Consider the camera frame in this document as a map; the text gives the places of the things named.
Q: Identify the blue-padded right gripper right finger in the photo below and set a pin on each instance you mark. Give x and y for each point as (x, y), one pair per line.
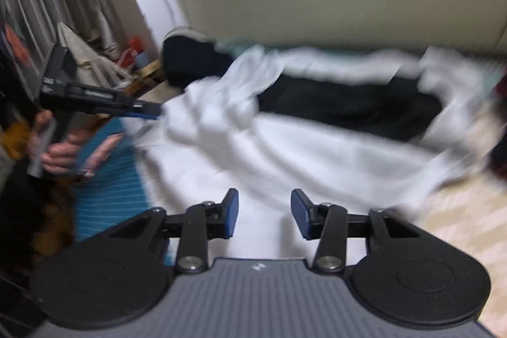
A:
(327, 223)

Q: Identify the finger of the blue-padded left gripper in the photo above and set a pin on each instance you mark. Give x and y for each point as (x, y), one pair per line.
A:
(200, 224)

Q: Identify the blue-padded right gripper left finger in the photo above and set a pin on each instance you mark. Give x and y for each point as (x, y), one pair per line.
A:
(150, 112)

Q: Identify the white t-shirt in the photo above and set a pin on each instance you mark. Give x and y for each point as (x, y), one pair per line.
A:
(213, 137)

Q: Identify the black garment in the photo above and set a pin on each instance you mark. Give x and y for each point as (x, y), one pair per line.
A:
(396, 110)

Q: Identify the person's left hand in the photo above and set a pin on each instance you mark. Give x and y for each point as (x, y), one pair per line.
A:
(60, 157)

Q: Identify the cluttered floor items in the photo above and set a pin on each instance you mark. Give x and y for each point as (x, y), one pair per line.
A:
(132, 70)

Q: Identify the grey ironing board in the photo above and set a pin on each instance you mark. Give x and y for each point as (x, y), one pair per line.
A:
(92, 68)

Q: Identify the navy white-striped folded garment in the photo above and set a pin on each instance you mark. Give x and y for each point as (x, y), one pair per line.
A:
(189, 55)

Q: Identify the beige zigzag bed quilt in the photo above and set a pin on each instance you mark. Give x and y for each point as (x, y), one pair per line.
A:
(468, 212)

